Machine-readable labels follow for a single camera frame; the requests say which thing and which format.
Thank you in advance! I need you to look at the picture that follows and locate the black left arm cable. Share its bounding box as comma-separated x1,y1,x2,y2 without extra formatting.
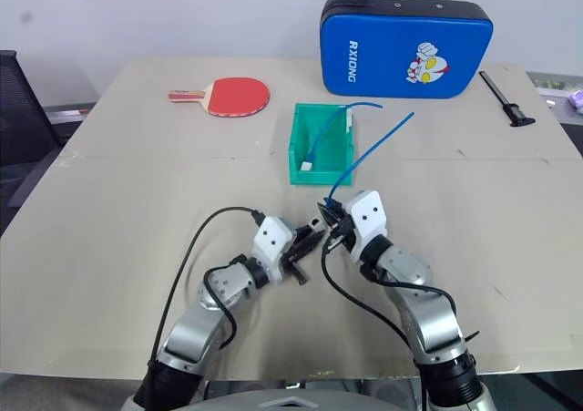
143,207,266,411

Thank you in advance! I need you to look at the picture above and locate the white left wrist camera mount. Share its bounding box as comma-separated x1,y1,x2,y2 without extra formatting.
251,216,298,285

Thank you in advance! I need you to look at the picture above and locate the black caliper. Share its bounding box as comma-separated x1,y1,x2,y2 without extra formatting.
478,70,537,128

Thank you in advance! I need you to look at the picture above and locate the red table tennis paddle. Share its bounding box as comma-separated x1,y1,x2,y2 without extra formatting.
167,77,272,120

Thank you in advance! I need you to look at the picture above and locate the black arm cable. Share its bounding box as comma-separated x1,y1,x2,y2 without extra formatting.
320,231,458,411
143,207,266,411

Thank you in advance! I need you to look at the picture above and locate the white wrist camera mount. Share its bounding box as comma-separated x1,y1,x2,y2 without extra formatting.
342,190,390,264
251,216,298,285

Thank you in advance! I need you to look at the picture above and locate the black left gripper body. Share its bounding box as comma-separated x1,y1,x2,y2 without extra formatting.
281,225,315,287

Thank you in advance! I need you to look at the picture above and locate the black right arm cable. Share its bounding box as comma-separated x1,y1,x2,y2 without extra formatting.
320,231,458,411

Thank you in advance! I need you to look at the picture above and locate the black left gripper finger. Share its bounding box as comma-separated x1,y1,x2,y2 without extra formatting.
291,234,326,260

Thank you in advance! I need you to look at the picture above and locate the blue cable with white coupler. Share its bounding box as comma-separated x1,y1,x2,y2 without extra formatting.
299,101,384,172

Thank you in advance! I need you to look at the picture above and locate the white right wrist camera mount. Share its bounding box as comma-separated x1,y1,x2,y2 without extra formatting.
342,190,390,264

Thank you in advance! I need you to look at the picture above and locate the grey robot torso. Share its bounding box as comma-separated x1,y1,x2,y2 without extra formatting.
199,382,432,411

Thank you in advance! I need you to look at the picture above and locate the black mesh office chair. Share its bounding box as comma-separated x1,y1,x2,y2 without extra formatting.
0,49,70,208

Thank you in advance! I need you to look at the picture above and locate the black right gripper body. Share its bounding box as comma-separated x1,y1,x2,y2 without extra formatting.
323,210,359,253

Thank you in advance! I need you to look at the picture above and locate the blue kick pad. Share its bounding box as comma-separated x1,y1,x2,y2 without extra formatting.
319,0,496,100

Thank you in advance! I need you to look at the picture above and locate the green plastic bin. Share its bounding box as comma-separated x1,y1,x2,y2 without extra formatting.
287,102,358,188

